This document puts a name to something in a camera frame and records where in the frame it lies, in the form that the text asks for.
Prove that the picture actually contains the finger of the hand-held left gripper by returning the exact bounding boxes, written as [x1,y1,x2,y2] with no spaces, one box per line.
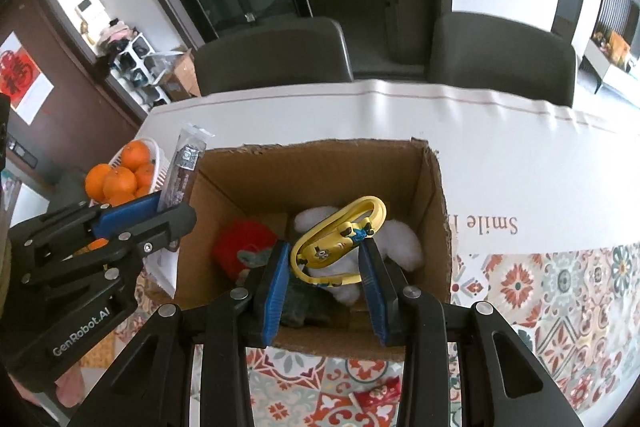
[20,204,198,290]
[9,192,166,260]

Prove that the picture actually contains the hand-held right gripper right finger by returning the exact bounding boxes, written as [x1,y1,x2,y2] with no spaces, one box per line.
[357,237,586,427]

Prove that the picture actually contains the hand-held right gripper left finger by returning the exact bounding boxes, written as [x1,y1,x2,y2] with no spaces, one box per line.
[85,241,292,427]

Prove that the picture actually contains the green knitted toy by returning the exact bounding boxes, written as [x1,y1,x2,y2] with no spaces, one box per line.
[237,247,351,328]

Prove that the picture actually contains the brown snack bar packet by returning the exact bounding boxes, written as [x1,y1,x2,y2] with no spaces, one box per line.
[160,123,216,253]

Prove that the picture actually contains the white plush toy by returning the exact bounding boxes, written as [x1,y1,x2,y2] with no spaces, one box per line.
[294,205,426,305]

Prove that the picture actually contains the red knitted strawberry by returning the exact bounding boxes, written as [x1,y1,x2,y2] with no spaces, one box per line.
[212,219,278,280]

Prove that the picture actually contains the yellow cartoon toy goggles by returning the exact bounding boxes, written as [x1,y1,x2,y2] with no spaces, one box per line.
[290,195,388,287]

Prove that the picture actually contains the brown cardboard box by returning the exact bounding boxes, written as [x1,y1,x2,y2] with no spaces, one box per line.
[172,137,453,363]

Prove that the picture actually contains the person's left hand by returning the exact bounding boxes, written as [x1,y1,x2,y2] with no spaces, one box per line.
[54,364,85,408]

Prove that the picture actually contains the pile of oranges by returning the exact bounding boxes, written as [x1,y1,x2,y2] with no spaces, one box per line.
[84,142,157,208]

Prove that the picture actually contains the red candy wrapper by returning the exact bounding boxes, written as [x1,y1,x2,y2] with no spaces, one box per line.
[350,379,403,410]

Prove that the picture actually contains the white shoe rack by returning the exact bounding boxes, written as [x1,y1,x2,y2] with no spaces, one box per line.
[107,32,168,108]

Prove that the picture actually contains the cardboard box on floor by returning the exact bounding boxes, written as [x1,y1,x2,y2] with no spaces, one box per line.
[160,48,202,102]

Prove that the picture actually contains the brown entrance door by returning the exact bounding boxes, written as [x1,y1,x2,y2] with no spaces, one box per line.
[0,0,146,188]

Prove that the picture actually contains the red and white door poster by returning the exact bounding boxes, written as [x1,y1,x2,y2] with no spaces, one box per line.
[0,32,55,125]

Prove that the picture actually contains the pink clutter on shoe rack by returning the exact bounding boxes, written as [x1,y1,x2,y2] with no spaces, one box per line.
[95,19,138,52]

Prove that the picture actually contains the patterned table runner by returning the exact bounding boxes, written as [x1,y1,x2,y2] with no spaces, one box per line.
[115,244,640,427]

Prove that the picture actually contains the grey dining chair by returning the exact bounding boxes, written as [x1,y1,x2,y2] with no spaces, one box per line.
[427,11,578,108]
[192,17,355,98]

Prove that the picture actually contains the white media console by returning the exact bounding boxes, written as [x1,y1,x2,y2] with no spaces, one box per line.
[582,39,640,95]

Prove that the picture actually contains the orange box on console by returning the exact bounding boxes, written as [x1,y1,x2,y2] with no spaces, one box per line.
[606,31,632,62]

